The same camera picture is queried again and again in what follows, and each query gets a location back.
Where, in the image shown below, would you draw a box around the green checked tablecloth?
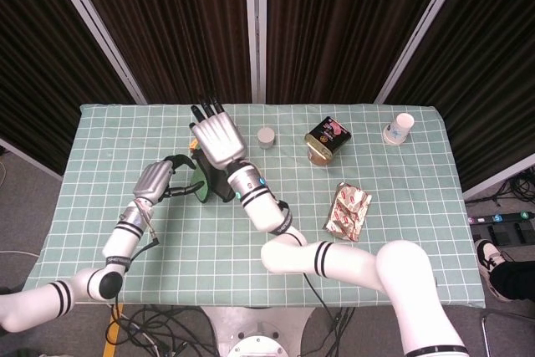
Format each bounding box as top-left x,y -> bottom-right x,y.
23,102 -> 488,308

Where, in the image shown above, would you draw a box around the small white jar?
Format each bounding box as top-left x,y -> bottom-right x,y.
257,126 -> 277,150

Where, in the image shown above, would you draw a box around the white paper cup blue print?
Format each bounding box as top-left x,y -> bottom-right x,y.
380,112 -> 415,146

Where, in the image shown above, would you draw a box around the black cable with connector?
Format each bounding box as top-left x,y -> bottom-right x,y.
329,306 -> 357,335

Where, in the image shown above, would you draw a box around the dark brown curtain panel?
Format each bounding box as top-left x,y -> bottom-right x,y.
384,0 -> 535,191
0,0 -> 139,178
66,0 -> 252,104
266,0 -> 455,104

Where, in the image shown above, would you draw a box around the black power strip coloured labels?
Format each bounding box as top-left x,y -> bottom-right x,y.
467,210 -> 535,227

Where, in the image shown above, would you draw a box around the black floor box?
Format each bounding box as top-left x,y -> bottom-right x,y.
487,222 -> 535,246

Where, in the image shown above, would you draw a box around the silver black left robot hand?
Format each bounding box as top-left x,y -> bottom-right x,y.
132,154 -> 202,204

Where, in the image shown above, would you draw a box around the yellow floor tape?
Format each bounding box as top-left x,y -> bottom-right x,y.
102,304 -> 125,357

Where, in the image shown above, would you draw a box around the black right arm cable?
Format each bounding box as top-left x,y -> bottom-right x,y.
303,272 -> 349,321

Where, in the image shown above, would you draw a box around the crumpled silver foil snack bag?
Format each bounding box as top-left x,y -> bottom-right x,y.
322,181 -> 373,243

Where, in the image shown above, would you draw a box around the white partition base rail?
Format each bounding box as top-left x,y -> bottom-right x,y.
461,163 -> 535,200
0,137 -> 64,181

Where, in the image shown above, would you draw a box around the black trouser leg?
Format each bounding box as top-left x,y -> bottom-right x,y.
489,259 -> 535,300

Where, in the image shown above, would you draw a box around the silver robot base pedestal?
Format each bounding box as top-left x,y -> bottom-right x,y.
200,305 -> 314,357

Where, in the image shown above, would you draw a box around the green cloth with black trim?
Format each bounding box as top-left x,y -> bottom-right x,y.
187,151 -> 236,204

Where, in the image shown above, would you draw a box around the left wrist cable with plug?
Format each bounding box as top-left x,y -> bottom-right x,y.
125,201 -> 163,264

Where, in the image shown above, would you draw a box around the white black sneaker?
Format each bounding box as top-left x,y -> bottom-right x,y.
474,238 -> 514,303

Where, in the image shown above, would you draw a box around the grey metal chair frame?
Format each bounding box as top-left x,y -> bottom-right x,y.
480,309 -> 535,357

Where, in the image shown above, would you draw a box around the black background cable bundle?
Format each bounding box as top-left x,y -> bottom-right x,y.
484,168 -> 535,207

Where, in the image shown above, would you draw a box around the black luncheon meat tin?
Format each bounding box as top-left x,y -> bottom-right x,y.
303,116 -> 351,156

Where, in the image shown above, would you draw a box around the white partition post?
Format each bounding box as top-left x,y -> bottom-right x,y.
243,0 -> 268,104
374,0 -> 476,105
43,0 -> 148,105

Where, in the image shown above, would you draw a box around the black floor cable tangle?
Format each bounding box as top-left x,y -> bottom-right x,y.
104,304 -> 222,357

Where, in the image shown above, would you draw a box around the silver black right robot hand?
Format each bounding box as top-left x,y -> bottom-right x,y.
189,95 -> 247,171

